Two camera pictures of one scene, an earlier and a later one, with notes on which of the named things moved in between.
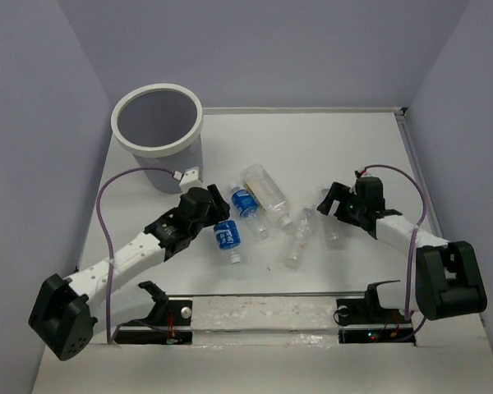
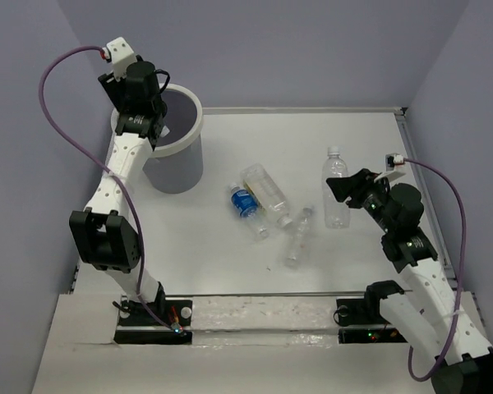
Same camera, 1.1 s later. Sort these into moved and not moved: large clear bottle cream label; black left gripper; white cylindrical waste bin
Moved: black left gripper
Not moved: large clear bottle cream label; white cylindrical waste bin
